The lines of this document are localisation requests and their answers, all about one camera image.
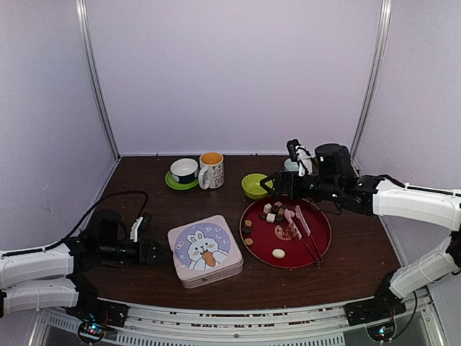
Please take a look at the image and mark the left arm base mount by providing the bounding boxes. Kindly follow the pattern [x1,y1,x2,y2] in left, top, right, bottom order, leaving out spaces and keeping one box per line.
[64,281,129,345]

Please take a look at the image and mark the front aluminium rail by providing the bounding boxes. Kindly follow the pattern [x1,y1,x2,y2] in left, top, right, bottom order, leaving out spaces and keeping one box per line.
[28,280,449,346]

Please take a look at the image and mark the dark blue white cup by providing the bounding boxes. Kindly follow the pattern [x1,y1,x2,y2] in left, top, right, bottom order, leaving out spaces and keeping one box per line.
[169,158,199,184]

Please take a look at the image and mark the green saucer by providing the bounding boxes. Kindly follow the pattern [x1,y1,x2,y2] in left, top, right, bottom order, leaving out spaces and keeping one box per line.
[165,170,201,190]

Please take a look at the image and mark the aluminium frame post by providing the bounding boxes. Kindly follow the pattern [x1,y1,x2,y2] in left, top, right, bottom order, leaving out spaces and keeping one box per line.
[350,0,393,162]
[74,0,121,161]

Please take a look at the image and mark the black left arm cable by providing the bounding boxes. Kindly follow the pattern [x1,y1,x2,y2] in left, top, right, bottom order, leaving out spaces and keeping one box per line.
[0,190,149,259]

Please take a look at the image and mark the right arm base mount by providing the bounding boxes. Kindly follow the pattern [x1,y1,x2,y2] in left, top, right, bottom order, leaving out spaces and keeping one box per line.
[344,271,406,344]

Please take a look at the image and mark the pink plastic scoop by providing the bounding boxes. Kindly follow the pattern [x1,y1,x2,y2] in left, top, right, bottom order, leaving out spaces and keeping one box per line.
[284,205,323,265]

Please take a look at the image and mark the tin lid with rabbit picture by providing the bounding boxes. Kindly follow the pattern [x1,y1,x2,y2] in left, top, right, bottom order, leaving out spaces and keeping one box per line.
[167,215,243,269]

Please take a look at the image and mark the silver compartment tin box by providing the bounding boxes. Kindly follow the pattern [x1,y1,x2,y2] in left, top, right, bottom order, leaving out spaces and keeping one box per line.
[176,259,243,289]

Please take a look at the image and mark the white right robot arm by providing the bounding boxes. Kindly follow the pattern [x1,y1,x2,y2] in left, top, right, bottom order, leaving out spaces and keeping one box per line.
[260,139,460,319]

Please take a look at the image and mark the white floral mug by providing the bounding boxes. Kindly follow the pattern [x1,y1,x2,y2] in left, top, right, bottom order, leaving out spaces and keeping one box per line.
[198,152,224,190]

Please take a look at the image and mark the lime green bowl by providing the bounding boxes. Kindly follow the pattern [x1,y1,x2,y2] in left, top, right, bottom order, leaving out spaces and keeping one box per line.
[241,173,269,200]

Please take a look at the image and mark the right aluminium frame post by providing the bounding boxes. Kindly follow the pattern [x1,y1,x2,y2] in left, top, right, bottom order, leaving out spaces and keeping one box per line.
[350,0,393,162]

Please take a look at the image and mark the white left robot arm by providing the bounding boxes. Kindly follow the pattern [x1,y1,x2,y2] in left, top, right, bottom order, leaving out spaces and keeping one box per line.
[1,210,172,323]

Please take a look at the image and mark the pale blue bowl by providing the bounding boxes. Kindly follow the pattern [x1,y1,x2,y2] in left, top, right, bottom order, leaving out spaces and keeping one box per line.
[284,158,299,172]

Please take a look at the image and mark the red round tray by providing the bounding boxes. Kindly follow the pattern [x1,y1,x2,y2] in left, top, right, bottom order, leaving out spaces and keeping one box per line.
[239,197,331,269]

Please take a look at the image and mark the left aluminium frame post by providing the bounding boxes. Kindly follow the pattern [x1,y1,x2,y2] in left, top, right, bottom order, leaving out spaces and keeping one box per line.
[74,0,121,161]

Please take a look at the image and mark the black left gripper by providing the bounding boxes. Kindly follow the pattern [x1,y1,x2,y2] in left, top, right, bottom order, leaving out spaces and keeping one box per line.
[99,237,173,266]

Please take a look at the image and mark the white round button chocolate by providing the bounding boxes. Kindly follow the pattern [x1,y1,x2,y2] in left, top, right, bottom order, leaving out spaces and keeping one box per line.
[272,249,285,259]

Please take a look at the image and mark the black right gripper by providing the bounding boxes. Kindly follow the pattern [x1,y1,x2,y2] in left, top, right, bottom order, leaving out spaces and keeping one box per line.
[259,172,341,203]

